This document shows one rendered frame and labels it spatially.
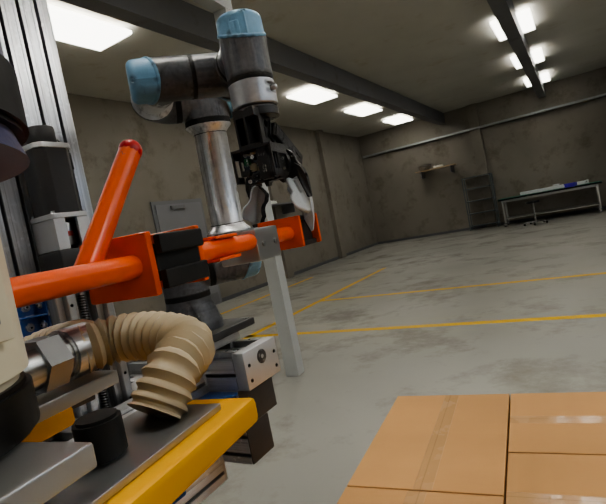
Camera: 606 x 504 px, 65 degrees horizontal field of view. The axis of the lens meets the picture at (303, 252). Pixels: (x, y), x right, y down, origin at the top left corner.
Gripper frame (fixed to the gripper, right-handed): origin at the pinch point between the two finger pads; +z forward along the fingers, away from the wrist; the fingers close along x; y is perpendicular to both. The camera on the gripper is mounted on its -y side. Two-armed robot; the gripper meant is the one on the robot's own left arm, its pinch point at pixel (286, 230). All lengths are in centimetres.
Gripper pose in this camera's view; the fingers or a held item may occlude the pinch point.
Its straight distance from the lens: 81.3
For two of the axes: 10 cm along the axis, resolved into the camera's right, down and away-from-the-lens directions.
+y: -3.8, 1.3, -9.1
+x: 9.0, -1.6, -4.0
